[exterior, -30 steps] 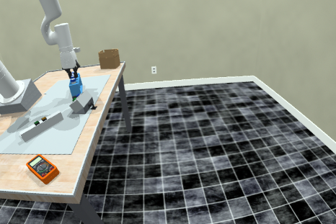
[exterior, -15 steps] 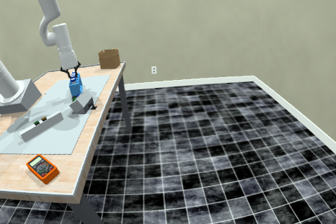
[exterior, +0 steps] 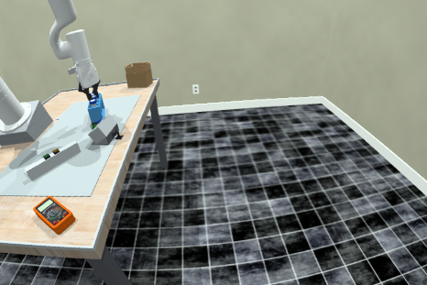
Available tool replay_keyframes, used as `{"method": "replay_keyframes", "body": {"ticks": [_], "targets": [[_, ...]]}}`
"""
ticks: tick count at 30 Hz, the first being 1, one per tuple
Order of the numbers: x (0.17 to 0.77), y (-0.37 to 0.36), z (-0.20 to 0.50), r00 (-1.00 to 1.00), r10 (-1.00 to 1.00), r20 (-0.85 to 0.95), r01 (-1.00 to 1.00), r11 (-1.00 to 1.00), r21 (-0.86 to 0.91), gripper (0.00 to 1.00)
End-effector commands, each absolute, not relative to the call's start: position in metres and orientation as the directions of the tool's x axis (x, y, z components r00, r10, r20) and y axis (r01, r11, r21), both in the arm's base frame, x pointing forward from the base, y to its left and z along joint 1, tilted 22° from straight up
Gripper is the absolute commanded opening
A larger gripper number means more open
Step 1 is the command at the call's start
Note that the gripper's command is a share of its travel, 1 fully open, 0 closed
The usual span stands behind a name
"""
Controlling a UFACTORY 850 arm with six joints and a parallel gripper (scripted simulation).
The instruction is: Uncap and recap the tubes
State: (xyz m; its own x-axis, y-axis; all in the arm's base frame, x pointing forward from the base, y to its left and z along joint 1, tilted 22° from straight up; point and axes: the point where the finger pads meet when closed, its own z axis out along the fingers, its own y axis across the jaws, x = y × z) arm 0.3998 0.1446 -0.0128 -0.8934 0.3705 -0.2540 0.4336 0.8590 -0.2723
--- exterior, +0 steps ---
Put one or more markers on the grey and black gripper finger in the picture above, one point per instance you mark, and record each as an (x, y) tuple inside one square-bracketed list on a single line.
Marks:
[(95, 87), (86, 91)]

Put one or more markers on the orange digital multimeter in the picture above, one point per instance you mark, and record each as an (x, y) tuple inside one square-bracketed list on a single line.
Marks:
[(54, 215)]

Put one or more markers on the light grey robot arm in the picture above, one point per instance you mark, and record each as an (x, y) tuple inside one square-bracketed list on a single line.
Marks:
[(14, 114)]

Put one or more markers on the small open brown cardboard box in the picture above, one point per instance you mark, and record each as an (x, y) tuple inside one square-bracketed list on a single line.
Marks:
[(137, 77)]

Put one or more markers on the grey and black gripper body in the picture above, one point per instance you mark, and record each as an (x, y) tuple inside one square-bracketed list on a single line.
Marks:
[(87, 76)]

